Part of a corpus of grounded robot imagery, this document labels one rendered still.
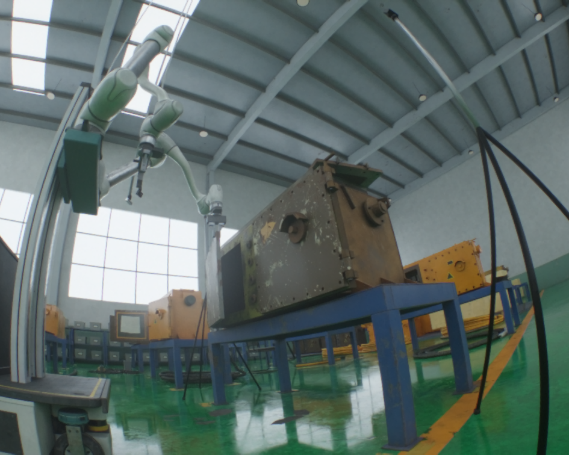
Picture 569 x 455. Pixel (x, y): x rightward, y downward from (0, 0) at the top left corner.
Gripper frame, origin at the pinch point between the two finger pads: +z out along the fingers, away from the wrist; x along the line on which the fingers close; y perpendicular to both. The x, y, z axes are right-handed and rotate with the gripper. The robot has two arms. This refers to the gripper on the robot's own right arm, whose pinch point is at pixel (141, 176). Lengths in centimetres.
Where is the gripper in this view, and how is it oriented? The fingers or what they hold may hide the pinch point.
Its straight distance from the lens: 137.4
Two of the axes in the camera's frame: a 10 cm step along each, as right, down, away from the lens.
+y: -8.3, -1.3, -5.4
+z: 1.2, 9.1, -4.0
